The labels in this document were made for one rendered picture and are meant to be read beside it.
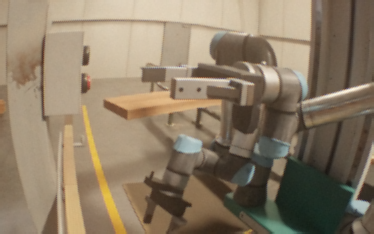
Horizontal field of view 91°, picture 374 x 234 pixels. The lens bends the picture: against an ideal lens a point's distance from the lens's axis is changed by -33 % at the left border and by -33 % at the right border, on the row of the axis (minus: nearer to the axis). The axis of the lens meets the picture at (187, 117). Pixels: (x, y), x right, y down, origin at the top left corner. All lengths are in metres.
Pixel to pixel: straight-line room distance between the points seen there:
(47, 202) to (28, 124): 0.13
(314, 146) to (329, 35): 0.43
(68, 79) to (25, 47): 0.08
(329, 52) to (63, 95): 0.85
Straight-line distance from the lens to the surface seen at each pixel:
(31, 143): 0.36
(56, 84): 0.33
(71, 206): 0.39
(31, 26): 0.34
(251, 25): 11.14
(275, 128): 0.52
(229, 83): 0.35
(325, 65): 0.92
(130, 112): 1.21
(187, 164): 0.73
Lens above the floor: 1.24
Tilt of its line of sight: 16 degrees down
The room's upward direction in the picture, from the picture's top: 5 degrees clockwise
